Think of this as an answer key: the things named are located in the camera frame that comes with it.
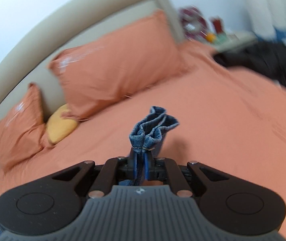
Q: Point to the beige upholstered headboard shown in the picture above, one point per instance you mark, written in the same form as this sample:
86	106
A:
76	23

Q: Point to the blue denim jeans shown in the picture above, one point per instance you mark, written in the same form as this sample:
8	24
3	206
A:
146	141

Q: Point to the right orange pillow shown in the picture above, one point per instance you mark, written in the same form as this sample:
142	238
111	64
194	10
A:
98	74

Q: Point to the small yellow cushion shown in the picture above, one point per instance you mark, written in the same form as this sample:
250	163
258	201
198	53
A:
60	124

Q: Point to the orange bed sheet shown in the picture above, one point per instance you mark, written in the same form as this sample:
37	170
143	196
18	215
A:
232	120

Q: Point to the left orange pillow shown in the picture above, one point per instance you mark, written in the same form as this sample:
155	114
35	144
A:
23	131

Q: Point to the orange fruit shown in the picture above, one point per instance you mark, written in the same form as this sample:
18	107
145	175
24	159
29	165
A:
210	37

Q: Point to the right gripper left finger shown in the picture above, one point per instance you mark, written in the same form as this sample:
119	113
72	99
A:
113	171

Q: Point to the green box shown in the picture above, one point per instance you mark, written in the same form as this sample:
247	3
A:
221	38

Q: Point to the right bedside table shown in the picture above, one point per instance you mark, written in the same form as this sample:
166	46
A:
236	40

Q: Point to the pink bear plush toy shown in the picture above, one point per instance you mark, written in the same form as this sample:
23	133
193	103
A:
193	23

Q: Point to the black jacket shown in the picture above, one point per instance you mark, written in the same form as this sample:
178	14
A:
265	58

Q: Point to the dark red cup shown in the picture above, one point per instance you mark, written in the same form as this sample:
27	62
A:
217	24

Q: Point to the orange pillow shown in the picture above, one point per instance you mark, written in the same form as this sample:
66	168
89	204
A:
98	74
23	131

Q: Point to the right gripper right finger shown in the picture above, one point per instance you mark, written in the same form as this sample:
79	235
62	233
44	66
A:
165	171

